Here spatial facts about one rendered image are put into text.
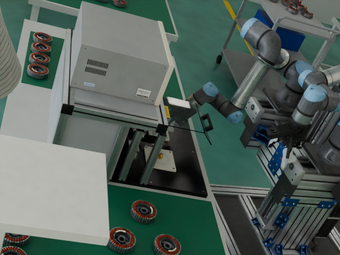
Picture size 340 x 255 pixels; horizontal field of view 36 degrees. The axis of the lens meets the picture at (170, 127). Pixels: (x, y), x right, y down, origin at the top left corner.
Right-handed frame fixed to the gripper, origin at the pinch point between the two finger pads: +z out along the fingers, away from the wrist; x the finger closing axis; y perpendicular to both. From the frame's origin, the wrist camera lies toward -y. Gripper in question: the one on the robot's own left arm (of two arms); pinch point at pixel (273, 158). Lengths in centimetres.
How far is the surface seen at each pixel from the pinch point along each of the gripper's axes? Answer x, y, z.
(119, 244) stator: -16, -60, 36
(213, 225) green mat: -1.0, -12.0, 40.2
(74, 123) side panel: 26, -78, 13
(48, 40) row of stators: 140, -74, 37
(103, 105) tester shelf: 28, -68, 4
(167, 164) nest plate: 35, -25, 37
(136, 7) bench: 228, 4, 40
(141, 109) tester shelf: 29, -51, 4
